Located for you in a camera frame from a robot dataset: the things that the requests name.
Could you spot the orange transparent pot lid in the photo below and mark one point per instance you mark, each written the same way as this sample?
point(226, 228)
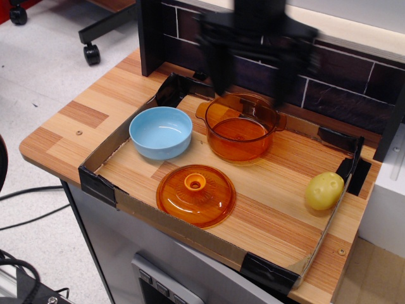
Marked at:
point(197, 194)

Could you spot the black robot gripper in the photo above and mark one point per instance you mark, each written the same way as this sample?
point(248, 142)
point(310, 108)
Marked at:
point(258, 30)

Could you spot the cardboard fence with black tape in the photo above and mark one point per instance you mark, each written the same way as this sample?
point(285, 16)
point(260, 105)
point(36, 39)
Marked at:
point(272, 236)

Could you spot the dark brick pattern backsplash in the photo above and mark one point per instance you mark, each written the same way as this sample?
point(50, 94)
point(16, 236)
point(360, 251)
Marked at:
point(346, 85)

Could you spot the light blue bowl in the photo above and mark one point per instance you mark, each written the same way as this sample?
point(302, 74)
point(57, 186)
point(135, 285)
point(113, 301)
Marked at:
point(161, 133)

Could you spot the orange transparent pot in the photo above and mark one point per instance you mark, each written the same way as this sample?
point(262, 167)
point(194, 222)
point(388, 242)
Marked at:
point(240, 126)

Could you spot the black metal base plate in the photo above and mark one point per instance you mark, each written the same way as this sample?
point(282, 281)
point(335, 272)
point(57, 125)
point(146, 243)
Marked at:
point(44, 294)

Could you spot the yellow toy potato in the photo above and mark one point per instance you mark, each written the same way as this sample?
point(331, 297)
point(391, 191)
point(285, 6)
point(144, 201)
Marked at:
point(324, 190)

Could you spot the grey toy oven panel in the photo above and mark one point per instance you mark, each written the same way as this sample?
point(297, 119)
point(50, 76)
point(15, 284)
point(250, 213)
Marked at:
point(158, 287)

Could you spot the black caster wheel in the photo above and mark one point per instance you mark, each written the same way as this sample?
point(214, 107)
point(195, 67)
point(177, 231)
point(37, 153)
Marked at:
point(17, 14)

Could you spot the black chair base with caster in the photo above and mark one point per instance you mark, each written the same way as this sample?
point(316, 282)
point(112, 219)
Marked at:
point(121, 12)

